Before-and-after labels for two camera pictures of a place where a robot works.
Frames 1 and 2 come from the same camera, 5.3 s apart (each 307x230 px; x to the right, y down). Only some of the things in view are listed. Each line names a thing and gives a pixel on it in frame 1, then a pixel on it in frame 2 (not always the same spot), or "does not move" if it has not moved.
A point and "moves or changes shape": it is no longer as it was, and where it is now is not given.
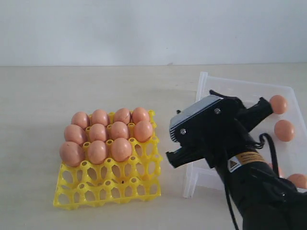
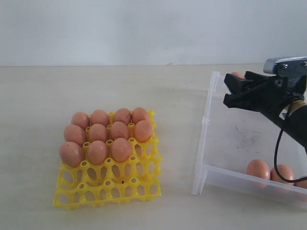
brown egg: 284,130 moves or changes shape
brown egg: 75,133 does not move
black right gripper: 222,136 -> 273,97
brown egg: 97,132 does not move
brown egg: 100,116 does not move
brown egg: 143,131 does not move
